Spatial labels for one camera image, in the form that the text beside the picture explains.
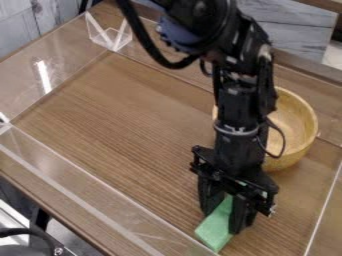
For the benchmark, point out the green rectangular block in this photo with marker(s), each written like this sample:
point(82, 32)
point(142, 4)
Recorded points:
point(213, 230)

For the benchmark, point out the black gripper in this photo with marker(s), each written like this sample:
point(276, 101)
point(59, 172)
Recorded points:
point(229, 169)

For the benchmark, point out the clear acrylic tray wall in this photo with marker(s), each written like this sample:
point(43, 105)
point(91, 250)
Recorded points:
point(107, 218)

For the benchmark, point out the clear acrylic corner bracket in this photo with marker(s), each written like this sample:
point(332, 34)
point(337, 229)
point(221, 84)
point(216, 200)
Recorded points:
point(113, 39)

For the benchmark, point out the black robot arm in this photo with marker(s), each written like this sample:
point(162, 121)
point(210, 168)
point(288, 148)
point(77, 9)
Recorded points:
point(213, 30)

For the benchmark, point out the brown wooden bowl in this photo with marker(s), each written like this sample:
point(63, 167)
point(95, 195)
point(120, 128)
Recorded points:
point(277, 143)

